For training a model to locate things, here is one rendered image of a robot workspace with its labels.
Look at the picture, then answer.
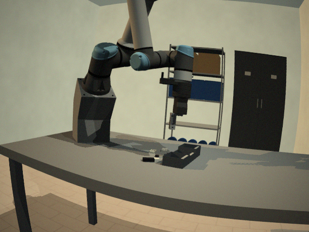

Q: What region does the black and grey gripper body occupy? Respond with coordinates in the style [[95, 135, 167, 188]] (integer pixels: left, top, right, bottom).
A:
[[159, 70, 193, 115]]

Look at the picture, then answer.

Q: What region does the black rack of three bins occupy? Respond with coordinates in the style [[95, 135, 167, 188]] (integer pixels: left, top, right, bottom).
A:
[[162, 143, 201, 169]]

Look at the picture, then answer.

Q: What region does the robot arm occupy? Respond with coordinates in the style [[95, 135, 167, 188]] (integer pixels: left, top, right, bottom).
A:
[[82, 0, 194, 96]]

